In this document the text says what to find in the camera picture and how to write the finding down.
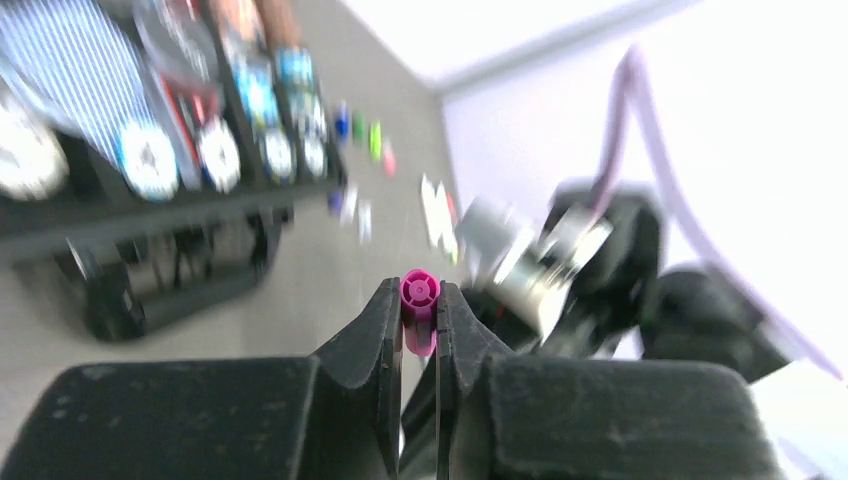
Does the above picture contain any clear light blue pen cap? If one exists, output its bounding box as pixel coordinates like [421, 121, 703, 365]
[357, 200, 372, 244]

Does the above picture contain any small green pen cap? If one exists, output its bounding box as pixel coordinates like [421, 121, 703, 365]
[351, 111, 368, 144]

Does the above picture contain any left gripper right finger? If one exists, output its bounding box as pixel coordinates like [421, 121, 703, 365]
[436, 283, 783, 479]

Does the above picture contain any green cap white marker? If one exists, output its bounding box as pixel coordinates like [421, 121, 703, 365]
[434, 183, 459, 265]

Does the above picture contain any pink marker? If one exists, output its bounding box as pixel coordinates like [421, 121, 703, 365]
[445, 193, 458, 226]

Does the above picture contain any black poker chip case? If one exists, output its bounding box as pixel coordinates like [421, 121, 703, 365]
[1, 1, 347, 341]

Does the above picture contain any small blue pen cap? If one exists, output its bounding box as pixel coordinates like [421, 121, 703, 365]
[334, 101, 352, 143]

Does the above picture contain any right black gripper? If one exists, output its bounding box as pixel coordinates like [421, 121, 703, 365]
[463, 264, 636, 358]

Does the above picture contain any lime green pen cap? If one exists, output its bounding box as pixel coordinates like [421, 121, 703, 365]
[368, 121, 383, 162]

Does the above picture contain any small purple pen cap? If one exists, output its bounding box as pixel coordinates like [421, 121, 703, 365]
[327, 190, 344, 215]

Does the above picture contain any small magenta pen cap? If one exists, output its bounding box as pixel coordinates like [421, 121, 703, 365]
[400, 269, 441, 357]

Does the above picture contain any small pink pen cap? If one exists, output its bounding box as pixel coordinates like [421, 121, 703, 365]
[382, 141, 396, 177]

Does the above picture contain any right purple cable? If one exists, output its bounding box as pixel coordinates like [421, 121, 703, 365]
[589, 44, 844, 382]

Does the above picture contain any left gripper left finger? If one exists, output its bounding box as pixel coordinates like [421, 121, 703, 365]
[1, 278, 402, 479]

